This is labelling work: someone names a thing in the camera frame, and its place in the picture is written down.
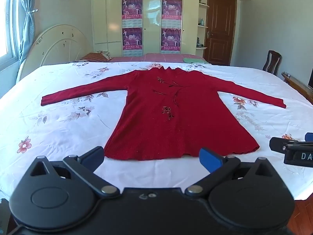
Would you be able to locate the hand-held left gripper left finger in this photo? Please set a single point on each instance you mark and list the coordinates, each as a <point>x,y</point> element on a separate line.
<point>94,156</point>

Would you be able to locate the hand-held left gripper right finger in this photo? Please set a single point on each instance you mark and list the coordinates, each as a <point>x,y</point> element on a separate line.
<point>207,159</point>

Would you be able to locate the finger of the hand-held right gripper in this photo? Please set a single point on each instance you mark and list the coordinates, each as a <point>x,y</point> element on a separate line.
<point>309,136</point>
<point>277,144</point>

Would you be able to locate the red knit sweater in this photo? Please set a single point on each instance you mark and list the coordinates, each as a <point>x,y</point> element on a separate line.
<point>171,127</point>

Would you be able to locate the white floral bed sheet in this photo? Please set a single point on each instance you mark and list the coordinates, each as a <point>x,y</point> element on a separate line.
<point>61,139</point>

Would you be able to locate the wooden television cabinet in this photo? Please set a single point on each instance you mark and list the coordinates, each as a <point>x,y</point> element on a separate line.
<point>297,84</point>

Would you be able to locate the black television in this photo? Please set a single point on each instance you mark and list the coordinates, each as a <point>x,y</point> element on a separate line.
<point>311,79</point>

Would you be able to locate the dark wooden chair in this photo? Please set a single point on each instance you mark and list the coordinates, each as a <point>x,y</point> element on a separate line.
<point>271,62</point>

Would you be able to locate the striped red pillow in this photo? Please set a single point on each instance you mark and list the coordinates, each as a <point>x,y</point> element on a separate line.
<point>93,57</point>

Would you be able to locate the green folded cloth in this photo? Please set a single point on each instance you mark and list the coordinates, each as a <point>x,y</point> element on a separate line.
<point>193,60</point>

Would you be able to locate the patterned white pillow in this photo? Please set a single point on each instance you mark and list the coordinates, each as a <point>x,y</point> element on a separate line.
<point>105,53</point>

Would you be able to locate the pink checked bedspread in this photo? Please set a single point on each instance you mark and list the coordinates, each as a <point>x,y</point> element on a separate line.
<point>151,58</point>

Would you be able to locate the cream round headboard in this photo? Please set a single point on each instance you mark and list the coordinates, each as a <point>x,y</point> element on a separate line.
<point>61,46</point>

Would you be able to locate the brown wooden door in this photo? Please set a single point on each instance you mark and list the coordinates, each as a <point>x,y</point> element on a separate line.
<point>221,29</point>

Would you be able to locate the cream corner shelves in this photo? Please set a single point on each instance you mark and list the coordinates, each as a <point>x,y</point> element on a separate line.
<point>201,27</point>

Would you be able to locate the cream wardrobe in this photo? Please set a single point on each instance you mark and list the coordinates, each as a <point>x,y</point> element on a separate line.
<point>151,36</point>

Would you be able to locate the blue curtain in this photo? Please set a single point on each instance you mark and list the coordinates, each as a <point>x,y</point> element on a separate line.
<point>25,29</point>

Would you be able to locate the window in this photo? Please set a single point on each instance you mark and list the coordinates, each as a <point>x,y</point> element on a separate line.
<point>5,29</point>

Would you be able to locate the metal curtain holdback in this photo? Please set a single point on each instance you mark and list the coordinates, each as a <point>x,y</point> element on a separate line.
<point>33,11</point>

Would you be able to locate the purple wall poster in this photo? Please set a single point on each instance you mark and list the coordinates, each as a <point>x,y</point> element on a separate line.
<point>132,11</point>
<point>132,40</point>
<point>171,12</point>
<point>171,40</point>

